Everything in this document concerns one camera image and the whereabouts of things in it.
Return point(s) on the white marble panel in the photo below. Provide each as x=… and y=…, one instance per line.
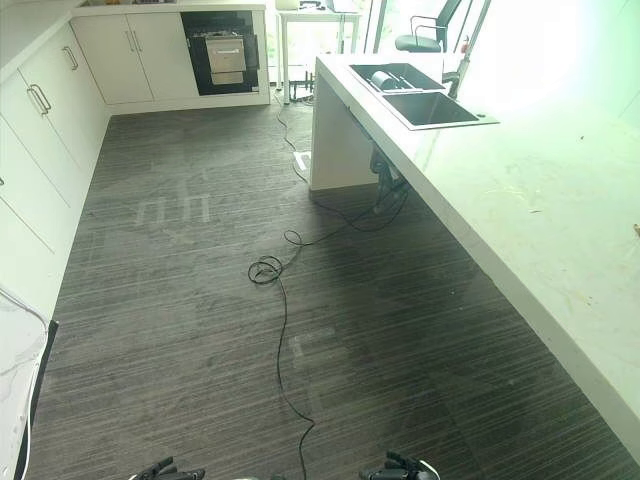
x=17, y=380

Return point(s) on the white kitchen island counter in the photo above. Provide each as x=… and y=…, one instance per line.
x=500, y=165

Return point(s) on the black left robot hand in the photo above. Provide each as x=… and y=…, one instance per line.
x=170, y=470

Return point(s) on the white wall cabinet run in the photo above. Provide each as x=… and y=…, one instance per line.
x=35, y=150

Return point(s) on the white cabinet with two doors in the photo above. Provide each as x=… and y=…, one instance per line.
x=135, y=57

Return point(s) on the black sink faucet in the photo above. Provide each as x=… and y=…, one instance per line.
x=457, y=80

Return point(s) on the black office chair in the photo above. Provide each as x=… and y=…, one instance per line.
x=425, y=32

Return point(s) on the white desk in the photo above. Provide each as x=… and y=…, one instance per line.
x=315, y=35

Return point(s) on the stainless steel dishwasher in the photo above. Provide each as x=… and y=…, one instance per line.
x=226, y=59

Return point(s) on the black double sink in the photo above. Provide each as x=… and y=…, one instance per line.
x=415, y=95

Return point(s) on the white power strip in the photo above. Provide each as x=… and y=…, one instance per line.
x=303, y=161

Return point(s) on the black under-sink plumbing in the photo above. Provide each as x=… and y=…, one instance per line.
x=385, y=175

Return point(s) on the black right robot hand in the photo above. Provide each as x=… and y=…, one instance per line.
x=395, y=467

